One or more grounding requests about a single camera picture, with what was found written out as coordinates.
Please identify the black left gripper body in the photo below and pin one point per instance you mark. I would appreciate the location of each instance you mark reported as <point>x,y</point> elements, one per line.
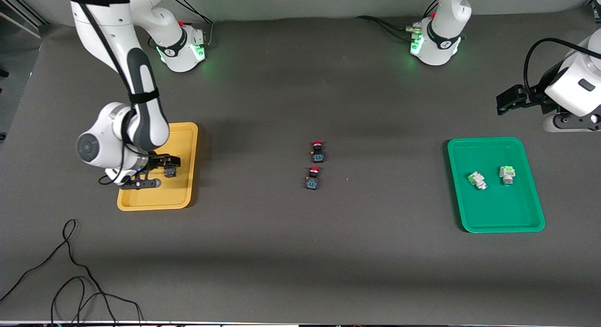
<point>534,96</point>

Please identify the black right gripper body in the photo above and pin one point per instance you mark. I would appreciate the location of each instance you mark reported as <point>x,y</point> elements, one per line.
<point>155,161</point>

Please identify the yellow push button switch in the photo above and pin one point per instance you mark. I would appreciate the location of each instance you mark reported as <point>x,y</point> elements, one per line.
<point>171,172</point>

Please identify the green push button switch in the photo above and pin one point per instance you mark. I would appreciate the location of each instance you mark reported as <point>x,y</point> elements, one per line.
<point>507,175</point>
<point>478,180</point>

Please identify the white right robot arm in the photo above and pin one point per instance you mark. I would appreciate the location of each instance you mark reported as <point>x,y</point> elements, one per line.
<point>112,129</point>

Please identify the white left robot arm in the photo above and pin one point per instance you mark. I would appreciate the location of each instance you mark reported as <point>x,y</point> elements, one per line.
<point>446,31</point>

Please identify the yellow plastic tray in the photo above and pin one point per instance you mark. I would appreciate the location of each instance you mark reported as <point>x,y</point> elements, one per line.
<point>181,195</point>

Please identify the green plastic tray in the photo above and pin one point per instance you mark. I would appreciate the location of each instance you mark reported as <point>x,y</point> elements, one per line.
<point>495,205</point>

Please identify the dark grey table mat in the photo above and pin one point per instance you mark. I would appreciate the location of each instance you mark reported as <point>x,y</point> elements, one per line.
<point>300,261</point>

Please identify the aluminium frame rail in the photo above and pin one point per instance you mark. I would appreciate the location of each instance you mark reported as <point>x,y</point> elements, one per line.
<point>595,3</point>
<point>21,19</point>

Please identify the red push button switch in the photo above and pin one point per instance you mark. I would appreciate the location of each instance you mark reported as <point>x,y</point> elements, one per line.
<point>318,152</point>
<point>313,179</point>

